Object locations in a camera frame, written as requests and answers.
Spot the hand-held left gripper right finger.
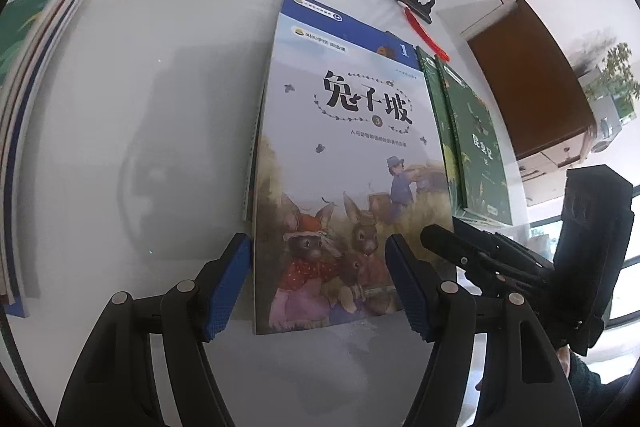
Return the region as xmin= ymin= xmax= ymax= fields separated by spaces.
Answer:
xmin=385 ymin=233 xmax=583 ymax=427

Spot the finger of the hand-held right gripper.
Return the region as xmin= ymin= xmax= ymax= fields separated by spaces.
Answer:
xmin=452 ymin=218 xmax=556 ymax=278
xmin=420 ymin=224 xmax=546 ymax=303

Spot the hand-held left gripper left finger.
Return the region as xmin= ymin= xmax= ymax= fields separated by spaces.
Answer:
xmin=55 ymin=232 xmax=252 ymax=427

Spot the green insect book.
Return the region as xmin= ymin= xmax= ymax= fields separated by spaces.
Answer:
xmin=416 ymin=47 xmax=463 ymax=212
xmin=435 ymin=57 xmax=515 ymax=228

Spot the pale rabbit story book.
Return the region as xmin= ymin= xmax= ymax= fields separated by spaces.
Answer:
xmin=252 ymin=24 xmax=456 ymax=335

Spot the dark blue book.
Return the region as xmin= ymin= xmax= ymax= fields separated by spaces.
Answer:
xmin=0 ymin=0 xmax=83 ymax=319

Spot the light blue poetry book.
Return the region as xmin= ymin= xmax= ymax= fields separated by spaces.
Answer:
xmin=0 ymin=0 xmax=71 ymax=78

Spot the person's right forearm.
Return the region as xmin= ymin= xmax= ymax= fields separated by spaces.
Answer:
xmin=570 ymin=357 xmax=633 ymax=413

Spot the person's right hand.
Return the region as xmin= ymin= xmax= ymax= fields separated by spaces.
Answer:
xmin=556 ymin=347 xmax=576 ymax=378

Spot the brown wooden cabinet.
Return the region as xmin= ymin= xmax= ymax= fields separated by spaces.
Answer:
xmin=467 ymin=0 xmax=598 ymax=160

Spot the small potted plant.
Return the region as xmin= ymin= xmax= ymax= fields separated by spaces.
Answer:
xmin=582 ymin=42 xmax=640 ymax=122

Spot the red tassel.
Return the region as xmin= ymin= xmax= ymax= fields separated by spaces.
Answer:
xmin=404 ymin=7 xmax=450 ymax=62

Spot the pale blue picture book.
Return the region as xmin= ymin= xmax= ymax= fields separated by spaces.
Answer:
xmin=242 ymin=0 xmax=426 ymax=223

